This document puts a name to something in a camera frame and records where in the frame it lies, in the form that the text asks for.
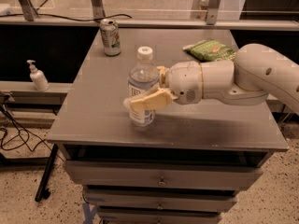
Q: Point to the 7up soda can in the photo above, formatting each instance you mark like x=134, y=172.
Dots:
x=110, y=37

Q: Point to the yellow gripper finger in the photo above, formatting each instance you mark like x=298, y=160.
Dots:
x=162, y=75
x=150, y=100

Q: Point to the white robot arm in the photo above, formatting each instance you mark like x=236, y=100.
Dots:
x=256, y=72

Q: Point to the metal window frame rail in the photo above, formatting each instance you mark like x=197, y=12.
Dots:
x=270, y=15

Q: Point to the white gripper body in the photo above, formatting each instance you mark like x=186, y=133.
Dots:
x=183, y=80

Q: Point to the white pump soap bottle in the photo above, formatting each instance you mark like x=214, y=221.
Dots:
x=38, y=77

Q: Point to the black metal stand leg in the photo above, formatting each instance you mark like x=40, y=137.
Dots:
x=42, y=191

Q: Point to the blue plastic water bottle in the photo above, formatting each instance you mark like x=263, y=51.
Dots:
x=141, y=78

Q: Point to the grey drawer cabinet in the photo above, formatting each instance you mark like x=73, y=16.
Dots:
x=185, y=168

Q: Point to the green chip bag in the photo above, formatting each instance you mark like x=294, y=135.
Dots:
x=210, y=50

